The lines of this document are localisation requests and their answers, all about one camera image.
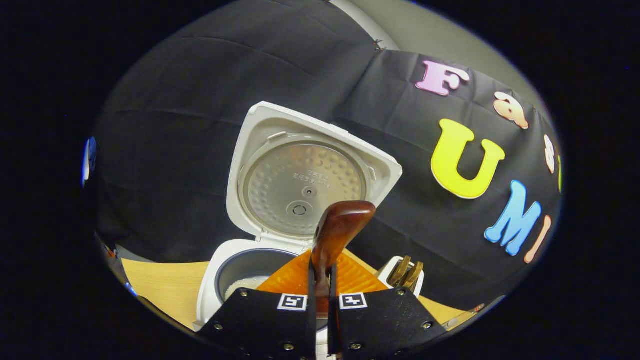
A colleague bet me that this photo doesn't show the brown toast slice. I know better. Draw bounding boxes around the brown toast slice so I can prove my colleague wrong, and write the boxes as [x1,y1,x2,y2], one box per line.
[402,261,425,291]
[387,256,412,287]

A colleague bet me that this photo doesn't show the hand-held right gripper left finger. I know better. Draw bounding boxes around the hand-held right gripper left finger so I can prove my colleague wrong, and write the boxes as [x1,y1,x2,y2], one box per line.
[197,248,319,360]

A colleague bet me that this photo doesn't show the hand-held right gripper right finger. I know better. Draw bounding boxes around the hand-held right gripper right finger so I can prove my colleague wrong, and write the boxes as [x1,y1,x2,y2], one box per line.
[327,248,448,360]

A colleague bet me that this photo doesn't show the white rice cooker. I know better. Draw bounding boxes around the white rice cooker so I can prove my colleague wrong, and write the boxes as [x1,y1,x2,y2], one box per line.
[192,101,403,333]

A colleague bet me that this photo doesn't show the black backdrop cloth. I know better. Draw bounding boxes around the black backdrop cloth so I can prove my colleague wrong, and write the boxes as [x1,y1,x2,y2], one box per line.
[92,0,563,311]

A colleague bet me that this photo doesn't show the brown wooden spoon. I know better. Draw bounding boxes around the brown wooden spoon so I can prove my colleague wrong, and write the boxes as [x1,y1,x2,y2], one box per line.
[311,200,377,316]

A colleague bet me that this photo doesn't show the white toaster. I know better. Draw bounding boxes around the white toaster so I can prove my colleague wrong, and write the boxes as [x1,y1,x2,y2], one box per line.
[375,256,426,298]

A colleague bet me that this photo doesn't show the white rice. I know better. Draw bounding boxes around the white rice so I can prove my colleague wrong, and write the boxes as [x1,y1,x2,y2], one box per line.
[225,275,271,301]

